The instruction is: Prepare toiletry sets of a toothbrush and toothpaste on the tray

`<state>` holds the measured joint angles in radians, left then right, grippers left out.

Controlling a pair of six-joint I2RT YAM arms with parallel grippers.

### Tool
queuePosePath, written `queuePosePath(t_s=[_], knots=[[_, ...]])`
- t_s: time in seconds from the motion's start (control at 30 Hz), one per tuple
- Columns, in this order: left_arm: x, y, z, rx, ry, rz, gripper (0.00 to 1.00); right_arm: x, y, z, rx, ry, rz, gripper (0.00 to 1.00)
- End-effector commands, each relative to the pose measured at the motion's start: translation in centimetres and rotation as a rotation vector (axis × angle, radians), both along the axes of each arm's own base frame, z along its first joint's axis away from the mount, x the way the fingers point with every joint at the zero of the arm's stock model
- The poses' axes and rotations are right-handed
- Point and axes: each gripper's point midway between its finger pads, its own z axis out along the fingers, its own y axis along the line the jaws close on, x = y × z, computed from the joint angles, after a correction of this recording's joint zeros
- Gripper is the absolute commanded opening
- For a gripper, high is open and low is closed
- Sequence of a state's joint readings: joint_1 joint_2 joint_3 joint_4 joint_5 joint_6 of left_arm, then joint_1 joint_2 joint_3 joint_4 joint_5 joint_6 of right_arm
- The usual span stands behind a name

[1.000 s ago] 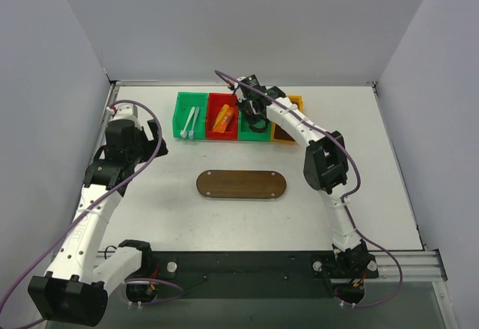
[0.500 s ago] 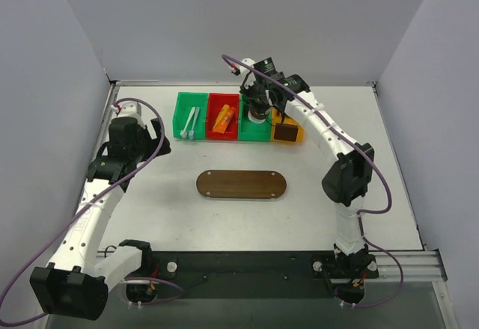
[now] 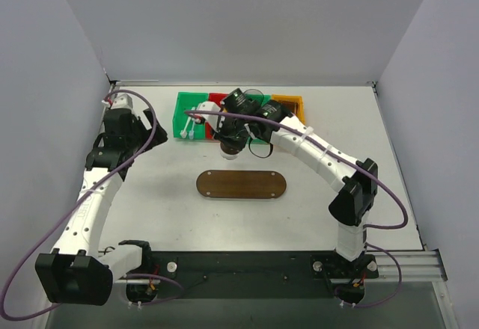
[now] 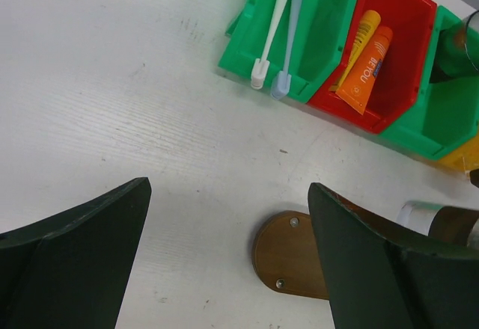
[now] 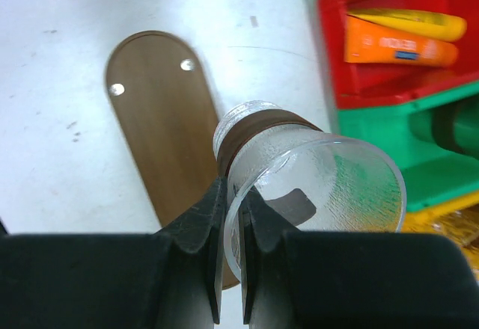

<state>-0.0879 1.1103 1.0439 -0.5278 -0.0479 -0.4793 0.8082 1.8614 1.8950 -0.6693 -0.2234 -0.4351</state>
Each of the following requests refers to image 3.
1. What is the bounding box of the clear plastic cup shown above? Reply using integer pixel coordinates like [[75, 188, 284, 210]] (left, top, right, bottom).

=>
[[220, 143, 240, 160]]

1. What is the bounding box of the dark tinted cup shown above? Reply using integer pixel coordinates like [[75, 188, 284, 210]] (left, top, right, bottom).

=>
[[244, 88, 264, 102]]

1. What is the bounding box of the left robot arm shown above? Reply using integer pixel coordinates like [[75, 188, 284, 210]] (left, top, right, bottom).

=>
[[34, 107, 168, 306]]

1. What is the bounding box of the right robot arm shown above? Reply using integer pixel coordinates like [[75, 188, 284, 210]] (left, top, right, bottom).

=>
[[199, 89, 378, 262]]

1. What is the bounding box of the white toothbrush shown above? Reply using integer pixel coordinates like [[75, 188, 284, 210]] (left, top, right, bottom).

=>
[[180, 117, 193, 138]]

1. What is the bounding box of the brown wooden oval tray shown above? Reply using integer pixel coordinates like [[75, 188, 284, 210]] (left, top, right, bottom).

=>
[[196, 170, 287, 200]]

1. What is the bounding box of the red bin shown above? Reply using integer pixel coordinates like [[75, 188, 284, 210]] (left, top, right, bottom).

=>
[[204, 93, 227, 140]]

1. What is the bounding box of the left green bin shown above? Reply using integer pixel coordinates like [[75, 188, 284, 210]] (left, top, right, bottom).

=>
[[172, 92, 209, 140]]

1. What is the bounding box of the green bin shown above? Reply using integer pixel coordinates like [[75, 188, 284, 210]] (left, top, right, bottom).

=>
[[172, 92, 209, 140], [244, 89, 271, 146]]

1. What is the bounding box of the middle green bin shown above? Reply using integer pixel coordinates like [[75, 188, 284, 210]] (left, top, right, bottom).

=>
[[244, 89, 271, 146]]

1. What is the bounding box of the yellow bin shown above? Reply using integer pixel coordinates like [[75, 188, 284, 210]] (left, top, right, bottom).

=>
[[269, 93, 306, 154]]

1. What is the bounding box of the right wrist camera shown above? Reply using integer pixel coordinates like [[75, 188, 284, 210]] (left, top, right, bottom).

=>
[[193, 101, 222, 131]]

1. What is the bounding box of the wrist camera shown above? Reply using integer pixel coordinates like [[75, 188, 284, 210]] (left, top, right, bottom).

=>
[[193, 101, 222, 131], [102, 94, 133, 111]]

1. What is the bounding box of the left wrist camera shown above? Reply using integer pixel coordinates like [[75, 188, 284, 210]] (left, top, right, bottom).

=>
[[102, 94, 133, 111]]

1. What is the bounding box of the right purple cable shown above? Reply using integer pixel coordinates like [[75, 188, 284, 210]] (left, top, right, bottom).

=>
[[185, 108, 409, 310]]

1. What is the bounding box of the purple cable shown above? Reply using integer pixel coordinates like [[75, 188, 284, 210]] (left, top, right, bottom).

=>
[[0, 89, 185, 321], [185, 108, 409, 310]]

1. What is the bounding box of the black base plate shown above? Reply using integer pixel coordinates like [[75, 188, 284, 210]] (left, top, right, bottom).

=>
[[125, 250, 379, 303]]

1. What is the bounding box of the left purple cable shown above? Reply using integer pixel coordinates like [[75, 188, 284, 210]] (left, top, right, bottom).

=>
[[0, 89, 185, 321]]

